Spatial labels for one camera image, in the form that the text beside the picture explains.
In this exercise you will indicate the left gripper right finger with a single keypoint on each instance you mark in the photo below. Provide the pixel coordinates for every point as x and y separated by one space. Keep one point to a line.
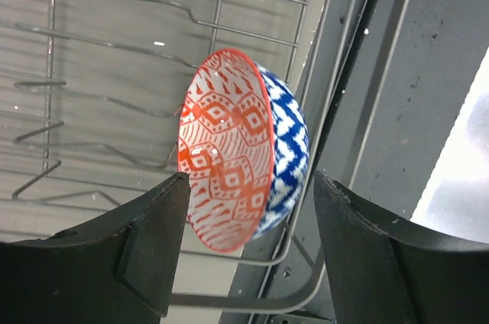
383 268

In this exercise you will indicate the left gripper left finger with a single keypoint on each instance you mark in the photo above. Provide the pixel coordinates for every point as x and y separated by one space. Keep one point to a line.
116 268

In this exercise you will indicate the blue patterned bowl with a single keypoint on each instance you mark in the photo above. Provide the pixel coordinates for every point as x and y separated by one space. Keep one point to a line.
244 144

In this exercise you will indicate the black wire dish rack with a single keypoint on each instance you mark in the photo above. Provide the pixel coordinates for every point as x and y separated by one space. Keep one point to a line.
91 93

